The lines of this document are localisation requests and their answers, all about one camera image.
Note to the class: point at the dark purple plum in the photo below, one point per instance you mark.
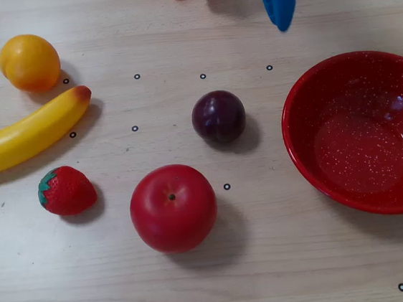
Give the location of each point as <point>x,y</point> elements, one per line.
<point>218,116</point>

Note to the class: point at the red speckled bowl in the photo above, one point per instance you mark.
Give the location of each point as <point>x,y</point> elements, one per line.
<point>359,141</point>

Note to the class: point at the red toy apple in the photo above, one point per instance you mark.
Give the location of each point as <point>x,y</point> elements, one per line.
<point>173,211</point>

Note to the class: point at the yellow orange toy peach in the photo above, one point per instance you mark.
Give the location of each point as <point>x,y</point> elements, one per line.
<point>29,62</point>

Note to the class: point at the red toy strawberry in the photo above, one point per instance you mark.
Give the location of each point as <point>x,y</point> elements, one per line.
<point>70,191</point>

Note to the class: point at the yellow toy banana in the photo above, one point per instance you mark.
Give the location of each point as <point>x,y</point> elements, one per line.
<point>23,137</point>

